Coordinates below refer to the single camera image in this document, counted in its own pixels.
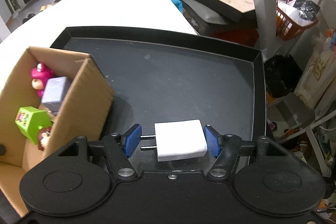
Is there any white charger plug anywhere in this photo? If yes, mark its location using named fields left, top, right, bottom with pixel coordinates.
left=141, top=119, right=207, bottom=162

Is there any green tin box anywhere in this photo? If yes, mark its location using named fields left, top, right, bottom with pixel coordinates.
left=15, top=106, right=52, bottom=145

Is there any purple cube box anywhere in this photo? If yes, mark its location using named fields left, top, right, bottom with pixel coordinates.
left=41, top=76, right=71, bottom=115

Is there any pink hooded figurine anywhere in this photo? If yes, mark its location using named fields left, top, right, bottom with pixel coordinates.
left=31, top=63, right=55, bottom=98

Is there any red dress girl figurine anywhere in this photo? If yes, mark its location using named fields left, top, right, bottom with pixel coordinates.
left=38, top=127, right=51, bottom=151

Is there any orange plastic basket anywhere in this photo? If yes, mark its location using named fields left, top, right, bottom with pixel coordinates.
left=276, top=0, right=320, bottom=41

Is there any brown cardboard box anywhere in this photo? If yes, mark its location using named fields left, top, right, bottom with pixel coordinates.
left=1, top=47, right=114, bottom=217

